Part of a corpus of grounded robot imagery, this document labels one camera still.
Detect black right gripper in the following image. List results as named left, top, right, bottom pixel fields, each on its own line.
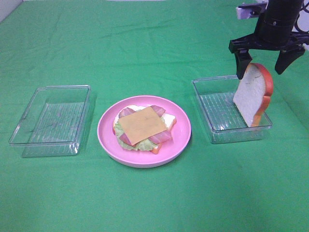
left=228, top=14, right=309, bottom=80

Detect toy bread slice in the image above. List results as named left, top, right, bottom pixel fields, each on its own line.
left=233, top=63, right=274, bottom=127
left=112, top=105, right=177, bottom=154

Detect toy bacon strip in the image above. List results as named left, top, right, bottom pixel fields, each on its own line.
left=118, top=107, right=173, bottom=145
left=120, top=104, right=167, bottom=145

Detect yellow toy cheese slice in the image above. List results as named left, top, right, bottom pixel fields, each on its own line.
left=118, top=106, right=169, bottom=146

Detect green lettuce leaf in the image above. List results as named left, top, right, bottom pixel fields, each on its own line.
left=113, top=123, right=159, bottom=151

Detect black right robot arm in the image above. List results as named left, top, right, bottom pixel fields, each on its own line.
left=229, top=0, right=309, bottom=80

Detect right clear plastic tray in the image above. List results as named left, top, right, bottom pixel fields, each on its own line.
left=192, top=75, right=272, bottom=144

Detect clear plastic tray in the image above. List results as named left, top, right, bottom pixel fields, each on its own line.
left=9, top=85, right=91, bottom=158
left=192, top=75, right=272, bottom=144

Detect pink round plate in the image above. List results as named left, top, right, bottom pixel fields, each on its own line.
left=97, top=95, right=191, bottom=168

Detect green tablecloth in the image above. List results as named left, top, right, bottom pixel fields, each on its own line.
left=0, top=0, right=309, bottom=232

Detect left clear plastic tray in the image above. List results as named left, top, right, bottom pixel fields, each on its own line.
left=9, top=85, right=91, bottom=158

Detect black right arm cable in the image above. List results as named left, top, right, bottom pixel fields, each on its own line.
left=294, top=4, right=309, bottom=33

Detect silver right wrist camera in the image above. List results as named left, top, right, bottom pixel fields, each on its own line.
left=236, top=1, right=268, bottom=19

